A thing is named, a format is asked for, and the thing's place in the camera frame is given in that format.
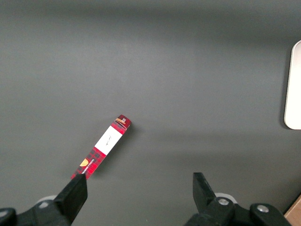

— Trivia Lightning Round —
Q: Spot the wooden drawer cabinet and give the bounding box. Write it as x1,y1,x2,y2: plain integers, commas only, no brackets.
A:
284,193,301,226

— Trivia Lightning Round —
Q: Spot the beige plastic tray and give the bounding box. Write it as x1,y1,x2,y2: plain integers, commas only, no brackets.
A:
284,40,301,130

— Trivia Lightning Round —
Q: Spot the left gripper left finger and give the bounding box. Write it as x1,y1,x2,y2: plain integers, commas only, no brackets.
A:
16,174,88,226

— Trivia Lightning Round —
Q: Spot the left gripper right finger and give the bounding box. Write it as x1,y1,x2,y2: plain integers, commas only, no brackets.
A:
183,172,250,226

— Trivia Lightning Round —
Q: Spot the red plaid cardboard box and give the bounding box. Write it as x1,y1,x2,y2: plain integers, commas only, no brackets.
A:
71,114,132,181

